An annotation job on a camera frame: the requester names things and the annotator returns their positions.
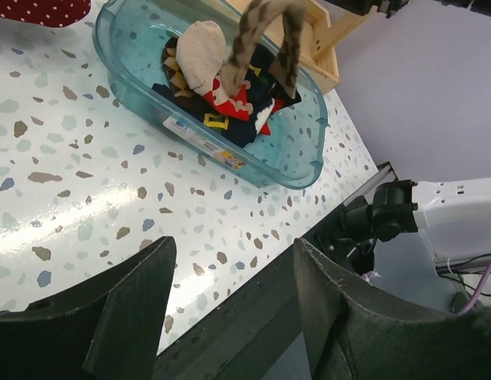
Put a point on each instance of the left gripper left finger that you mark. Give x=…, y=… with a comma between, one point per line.
x=106, y=327

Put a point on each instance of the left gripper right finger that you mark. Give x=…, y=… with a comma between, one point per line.
x=354, y=330

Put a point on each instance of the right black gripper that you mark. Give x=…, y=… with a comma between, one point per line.
x=363, y=7

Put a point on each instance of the navy buckle sock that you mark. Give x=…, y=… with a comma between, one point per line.
x=259, y=89

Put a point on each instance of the navy santa sock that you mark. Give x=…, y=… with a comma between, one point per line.
x=264, y=111

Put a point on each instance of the brown checkered sock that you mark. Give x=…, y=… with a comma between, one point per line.
x=173, y=72

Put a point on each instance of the red black argyle sock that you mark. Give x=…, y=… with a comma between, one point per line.
x=262, y=128

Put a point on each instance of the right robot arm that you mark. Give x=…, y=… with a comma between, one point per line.
x=417, y=86

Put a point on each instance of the brown striped hanging socks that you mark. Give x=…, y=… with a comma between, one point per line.
x=265, y=51

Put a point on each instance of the right wooden clothes rack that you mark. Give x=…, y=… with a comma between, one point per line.
x=304, y=35

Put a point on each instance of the teal plastic basin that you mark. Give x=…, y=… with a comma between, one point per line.
x=129, y=36

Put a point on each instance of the red polka dot garment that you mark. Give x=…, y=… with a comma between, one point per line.
x=47, y=13

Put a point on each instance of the aluminium frame rail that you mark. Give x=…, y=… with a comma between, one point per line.
x=386, y=173

